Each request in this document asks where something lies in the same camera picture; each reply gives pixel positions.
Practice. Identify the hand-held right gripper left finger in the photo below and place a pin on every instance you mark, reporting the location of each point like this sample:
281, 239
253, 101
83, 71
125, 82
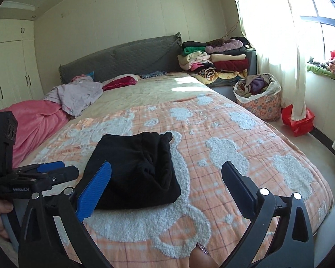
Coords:
96, 189

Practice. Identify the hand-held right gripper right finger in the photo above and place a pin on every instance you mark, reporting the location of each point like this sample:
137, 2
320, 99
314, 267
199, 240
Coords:
237, 184

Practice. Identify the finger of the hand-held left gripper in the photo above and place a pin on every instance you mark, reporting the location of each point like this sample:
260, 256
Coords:
51, 166
65, 173

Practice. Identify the black sweater with orange cuffs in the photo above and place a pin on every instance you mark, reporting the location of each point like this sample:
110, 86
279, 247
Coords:
134, 167

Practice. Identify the stack of folded clothes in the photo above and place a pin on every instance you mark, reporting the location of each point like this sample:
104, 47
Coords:
212, 58

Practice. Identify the person's right hand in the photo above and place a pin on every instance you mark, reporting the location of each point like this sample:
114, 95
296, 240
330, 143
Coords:
202, 258

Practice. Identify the pink blanket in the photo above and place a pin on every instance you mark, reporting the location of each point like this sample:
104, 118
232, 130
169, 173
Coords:
39, 122

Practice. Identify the orange and white plush blanket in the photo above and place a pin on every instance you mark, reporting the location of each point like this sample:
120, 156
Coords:
212, 134

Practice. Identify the cream wardrobe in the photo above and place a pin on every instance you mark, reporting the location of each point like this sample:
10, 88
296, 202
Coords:
11, 61

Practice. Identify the lilac garment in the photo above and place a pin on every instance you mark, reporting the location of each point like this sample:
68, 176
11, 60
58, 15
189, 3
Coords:
75, 95

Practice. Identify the floral laundry bag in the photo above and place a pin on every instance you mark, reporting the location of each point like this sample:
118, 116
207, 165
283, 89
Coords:
263, 106

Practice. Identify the red gift bag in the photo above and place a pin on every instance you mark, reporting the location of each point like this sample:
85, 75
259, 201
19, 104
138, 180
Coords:
297, 122

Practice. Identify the grey upholstered bench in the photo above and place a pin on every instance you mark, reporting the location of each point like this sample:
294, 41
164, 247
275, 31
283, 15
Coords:
226, 90

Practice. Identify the small teal cloth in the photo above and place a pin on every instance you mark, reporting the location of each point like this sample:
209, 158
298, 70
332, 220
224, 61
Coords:
90, 75

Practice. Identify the red pillow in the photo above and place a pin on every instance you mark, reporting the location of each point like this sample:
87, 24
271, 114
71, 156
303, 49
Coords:
120, 83

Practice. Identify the beige bed cover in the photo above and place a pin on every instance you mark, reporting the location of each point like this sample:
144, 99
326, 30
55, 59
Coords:
145, 95

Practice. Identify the dark floral cloth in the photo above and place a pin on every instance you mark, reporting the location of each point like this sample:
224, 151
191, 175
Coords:
153, 74

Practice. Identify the grey quilted headboard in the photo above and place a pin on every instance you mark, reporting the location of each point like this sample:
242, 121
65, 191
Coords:
122, 55

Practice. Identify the green windowsill cloth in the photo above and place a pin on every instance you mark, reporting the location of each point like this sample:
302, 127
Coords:
315, 71

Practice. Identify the window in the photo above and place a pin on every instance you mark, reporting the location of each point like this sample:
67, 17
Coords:
323, 21

